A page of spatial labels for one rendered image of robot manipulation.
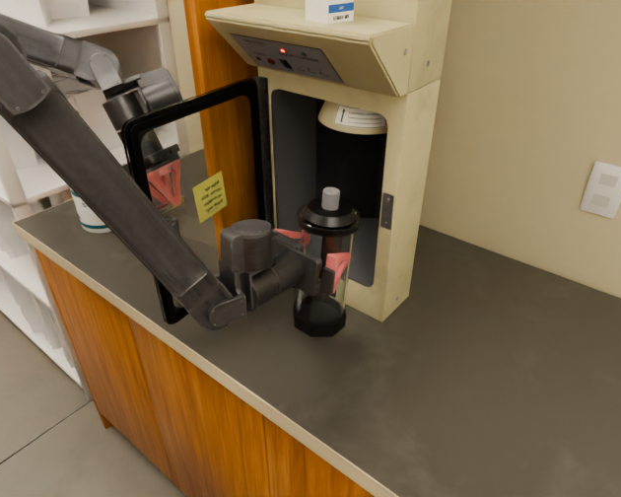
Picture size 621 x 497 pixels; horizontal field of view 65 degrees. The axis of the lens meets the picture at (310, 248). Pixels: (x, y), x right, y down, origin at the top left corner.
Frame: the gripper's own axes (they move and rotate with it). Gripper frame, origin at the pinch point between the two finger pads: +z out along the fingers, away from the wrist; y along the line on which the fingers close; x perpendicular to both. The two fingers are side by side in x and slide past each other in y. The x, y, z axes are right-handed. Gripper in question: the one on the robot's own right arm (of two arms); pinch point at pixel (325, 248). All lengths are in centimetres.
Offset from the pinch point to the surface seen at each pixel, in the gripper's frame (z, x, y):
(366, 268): 17.8, 12.7, 1.2
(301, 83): 9.0, -23.8, 15.4
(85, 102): 26, 5, 126
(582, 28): 51, -36, -18
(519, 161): 54, -7, -14
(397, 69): 4.5, -30.1, -5.9
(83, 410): -4, 119, 106
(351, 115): 12.1, -19.7, 5.9
